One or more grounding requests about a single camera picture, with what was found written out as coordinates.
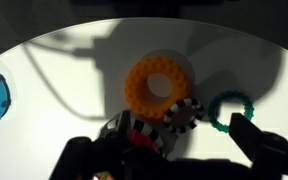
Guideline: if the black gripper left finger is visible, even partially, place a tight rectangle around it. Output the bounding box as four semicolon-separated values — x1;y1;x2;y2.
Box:
49;110;131;180

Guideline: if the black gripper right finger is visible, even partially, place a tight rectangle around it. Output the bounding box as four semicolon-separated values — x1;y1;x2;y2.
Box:
229;113;288;180

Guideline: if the small black white ring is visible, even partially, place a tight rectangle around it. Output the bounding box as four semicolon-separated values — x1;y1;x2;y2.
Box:
163;97;206;134

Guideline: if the round white table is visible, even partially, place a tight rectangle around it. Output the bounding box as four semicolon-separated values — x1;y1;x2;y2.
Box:
0;18;288;180

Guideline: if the large black white base ring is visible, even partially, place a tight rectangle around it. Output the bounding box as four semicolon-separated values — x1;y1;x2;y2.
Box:
97;110;165;158

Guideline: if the red ring on stack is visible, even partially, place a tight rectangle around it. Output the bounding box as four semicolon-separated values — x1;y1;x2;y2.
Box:
127;129;160;155

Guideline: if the green thin ring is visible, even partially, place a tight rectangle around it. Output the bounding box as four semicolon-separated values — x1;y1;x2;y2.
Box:
207;90;255;134

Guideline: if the orange bumpy ring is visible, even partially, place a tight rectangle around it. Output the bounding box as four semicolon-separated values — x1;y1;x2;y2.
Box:
124;55;191;121

